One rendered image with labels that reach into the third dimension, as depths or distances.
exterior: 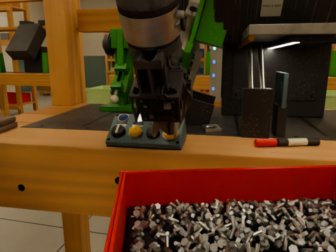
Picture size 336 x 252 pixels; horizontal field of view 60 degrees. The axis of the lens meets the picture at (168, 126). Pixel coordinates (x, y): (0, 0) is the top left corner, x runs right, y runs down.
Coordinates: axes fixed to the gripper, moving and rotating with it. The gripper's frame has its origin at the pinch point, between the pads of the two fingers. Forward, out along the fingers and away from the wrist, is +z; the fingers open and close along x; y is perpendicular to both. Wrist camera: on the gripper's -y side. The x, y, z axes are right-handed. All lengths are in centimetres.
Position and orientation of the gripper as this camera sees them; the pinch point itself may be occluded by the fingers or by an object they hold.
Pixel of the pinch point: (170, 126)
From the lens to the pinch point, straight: 54.4
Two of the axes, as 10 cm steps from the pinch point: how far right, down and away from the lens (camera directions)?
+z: 1.0, 6.8, 7.3
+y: -1.4, 7.4, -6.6
